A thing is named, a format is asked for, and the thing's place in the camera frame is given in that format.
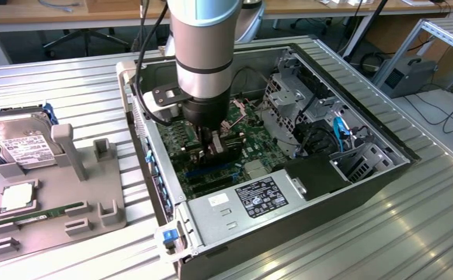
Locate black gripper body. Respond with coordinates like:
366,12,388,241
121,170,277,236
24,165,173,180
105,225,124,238
181,97,230,131

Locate black internal wire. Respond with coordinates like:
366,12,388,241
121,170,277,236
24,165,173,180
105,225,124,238
232,66,270,99

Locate aluminium profile frame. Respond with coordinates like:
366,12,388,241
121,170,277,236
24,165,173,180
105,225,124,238
370,16,453,99

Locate silver hard disk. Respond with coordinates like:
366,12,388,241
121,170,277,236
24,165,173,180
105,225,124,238
0,112,64,170

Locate black wire bundle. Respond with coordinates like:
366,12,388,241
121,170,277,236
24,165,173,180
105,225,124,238
290,118,342,160

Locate black air shroud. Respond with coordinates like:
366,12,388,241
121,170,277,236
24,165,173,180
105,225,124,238
272,153,353,202

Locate graphics card with metal bracket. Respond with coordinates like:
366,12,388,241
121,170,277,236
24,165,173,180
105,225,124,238
186,132,244,173

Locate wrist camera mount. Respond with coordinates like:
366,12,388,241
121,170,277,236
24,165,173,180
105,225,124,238
140,83,185,123

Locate black office chair base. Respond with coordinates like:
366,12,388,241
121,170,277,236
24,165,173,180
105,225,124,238
272,16,333,30
41,27,130,58

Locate black stand pole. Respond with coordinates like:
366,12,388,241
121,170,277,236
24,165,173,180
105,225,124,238
341,0,390,64

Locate silver CPU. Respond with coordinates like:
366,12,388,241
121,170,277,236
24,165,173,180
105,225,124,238
0,184,36,213

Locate hanging grey cable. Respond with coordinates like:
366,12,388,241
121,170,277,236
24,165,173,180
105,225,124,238
130,0,150,53

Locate silver disk bay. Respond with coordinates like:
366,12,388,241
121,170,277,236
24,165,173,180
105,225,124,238
329,142,401,184

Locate grey box with handle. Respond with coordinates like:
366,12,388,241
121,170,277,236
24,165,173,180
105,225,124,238
373,55,441,99

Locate blue wire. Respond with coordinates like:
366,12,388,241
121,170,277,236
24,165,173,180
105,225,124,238
330,115,353,153

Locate black expansion slot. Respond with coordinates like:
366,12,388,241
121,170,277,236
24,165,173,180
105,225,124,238
188,174,233,188
190,180,238,197

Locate blue expansion slot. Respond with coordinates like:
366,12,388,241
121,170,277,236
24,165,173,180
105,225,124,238
184,168,214,179

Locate coiled black cable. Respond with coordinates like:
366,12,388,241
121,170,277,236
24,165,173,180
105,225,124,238
357,51,385,74

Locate metal socket cover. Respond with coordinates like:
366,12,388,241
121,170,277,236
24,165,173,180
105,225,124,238
229,98,248,130

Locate grey parts rack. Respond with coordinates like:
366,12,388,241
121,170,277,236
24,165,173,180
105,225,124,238
0,123,129,265

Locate hard drive in blue caddy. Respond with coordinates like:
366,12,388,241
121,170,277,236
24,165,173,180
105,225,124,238
0,100,58,129

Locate green motherboard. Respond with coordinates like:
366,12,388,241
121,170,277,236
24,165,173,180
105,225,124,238
150,94,280,202

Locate silver chipset heatsink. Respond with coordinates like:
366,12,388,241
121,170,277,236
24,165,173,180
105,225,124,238
242,161,269,179

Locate blue case latch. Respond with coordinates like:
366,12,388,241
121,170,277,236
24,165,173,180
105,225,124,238
161,229,178,244

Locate thin black cable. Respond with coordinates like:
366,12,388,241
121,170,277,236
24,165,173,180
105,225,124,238
404,93,453,139

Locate grey power supply unit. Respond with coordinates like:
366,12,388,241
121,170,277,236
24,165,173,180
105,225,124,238
185,169,309,247

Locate silver drive cage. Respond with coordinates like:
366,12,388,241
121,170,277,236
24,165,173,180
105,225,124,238
260,48,358,160

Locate light blue cable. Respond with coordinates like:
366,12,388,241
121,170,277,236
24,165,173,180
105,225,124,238
38,0,82,13

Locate wooden desk white legs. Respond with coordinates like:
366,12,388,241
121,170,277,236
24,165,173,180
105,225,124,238
236,0,453,58
0,0,173,67

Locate green RAM stick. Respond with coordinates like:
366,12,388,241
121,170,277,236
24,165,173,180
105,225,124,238
0,204,84,228

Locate open black PC case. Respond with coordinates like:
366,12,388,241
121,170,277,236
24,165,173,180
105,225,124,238
116,42,422,280

